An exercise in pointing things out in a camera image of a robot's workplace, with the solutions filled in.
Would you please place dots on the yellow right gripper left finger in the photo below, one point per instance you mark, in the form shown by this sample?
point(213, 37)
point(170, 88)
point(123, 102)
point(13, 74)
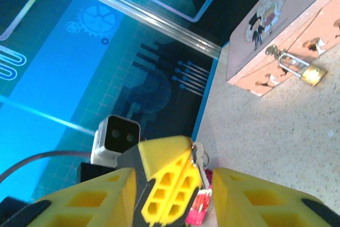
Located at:
point(87, 200)

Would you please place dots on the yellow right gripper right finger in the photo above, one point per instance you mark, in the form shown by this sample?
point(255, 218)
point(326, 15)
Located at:
point(255, 203)

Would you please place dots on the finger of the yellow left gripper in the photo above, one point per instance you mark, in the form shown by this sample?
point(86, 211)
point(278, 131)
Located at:
point(164, 155)
point(190, 176)

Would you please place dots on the small silver key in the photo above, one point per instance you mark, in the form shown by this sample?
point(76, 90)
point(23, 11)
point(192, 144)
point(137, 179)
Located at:
point(199, 155)

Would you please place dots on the brass padlock with steel shackle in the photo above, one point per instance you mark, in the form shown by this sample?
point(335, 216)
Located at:
point(314, 74)

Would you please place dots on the pink tin box with cartoon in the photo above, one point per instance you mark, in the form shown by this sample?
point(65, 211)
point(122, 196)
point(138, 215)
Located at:
point(287, 19)

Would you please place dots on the gold box latch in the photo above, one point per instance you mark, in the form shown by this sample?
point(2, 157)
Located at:
point(273, 50)

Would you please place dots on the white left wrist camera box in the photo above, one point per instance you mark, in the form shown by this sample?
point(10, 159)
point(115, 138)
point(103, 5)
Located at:
point(119, 136)

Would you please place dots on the aluminium frame post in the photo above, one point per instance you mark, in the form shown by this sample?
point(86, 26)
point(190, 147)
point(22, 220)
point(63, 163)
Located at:
point(148, 14)

